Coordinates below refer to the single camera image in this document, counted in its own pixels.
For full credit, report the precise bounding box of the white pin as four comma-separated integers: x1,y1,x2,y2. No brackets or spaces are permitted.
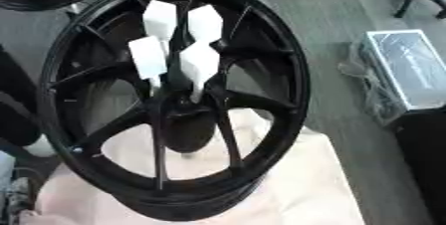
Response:
140,0,178,58
186,3,225,45
177,41,223,104
126,35,171,97

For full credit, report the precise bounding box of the black spoked wheel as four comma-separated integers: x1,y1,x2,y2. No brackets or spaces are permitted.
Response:
36,0,313,222

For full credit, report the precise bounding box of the pale pink cloth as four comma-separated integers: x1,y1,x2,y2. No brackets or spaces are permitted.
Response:
21,108,368,225

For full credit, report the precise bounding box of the clear plastic wrap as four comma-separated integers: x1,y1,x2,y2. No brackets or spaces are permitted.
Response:
337,39,408,126

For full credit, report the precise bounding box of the black cabinet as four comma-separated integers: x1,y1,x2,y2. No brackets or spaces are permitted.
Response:
386,105,446,225

